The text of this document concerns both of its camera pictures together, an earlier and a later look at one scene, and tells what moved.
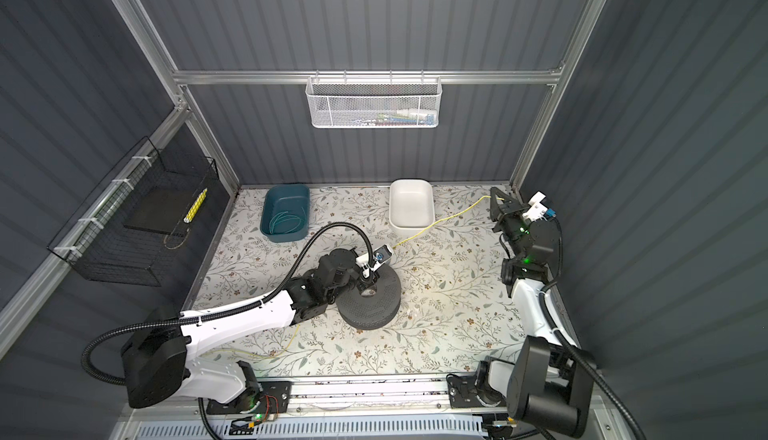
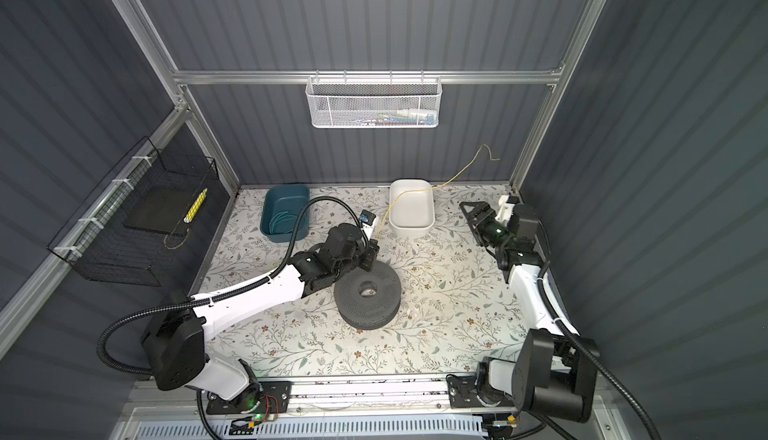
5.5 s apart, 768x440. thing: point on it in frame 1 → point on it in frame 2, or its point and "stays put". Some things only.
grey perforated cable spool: [372, 312] stays put
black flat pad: [162, 209] stays put
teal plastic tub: [285, 213] stays put
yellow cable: [300, 326] → [432, 187]
